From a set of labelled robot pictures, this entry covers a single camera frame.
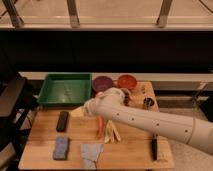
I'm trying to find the grey folded cloth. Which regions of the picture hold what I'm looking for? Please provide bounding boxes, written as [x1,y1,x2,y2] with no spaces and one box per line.
[81,143,104,170]

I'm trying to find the black chair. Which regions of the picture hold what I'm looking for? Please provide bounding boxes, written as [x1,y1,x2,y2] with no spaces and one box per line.
[0,46,40,164]

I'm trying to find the orange carrot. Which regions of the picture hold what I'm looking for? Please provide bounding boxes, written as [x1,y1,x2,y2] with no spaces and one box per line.
[96,116,104,139]

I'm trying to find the clear cup with nuts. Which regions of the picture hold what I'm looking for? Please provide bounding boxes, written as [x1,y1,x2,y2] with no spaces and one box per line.
[122,88,131,106]

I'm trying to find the black handled knife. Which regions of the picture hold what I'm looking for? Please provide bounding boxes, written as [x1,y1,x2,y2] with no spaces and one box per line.
[151,134,158,160]

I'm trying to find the red bowl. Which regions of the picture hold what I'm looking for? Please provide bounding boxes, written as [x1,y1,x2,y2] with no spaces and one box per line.
[117,75,137,89]

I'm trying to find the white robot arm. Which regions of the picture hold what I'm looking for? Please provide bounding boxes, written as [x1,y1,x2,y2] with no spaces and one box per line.
[74,88,213,156]

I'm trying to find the blue sponge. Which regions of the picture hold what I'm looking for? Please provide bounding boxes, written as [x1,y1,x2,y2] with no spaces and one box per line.
[53,137,69,160]

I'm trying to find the purple bowl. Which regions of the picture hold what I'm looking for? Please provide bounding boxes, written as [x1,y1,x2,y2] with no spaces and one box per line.
[92,76,113,92]

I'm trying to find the black eraser block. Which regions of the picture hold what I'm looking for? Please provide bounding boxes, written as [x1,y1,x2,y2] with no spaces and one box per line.
[56,111,69,132]

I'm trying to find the green plastic tray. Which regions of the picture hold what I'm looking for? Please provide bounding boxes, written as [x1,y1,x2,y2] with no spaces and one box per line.
[38,73,91,107]

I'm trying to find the beige wooden sticks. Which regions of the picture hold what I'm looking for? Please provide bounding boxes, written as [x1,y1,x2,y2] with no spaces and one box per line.
[104,120,121,143]

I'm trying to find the wooden cutting board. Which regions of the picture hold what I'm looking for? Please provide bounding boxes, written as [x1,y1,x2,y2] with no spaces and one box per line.
[18,81,175,170]

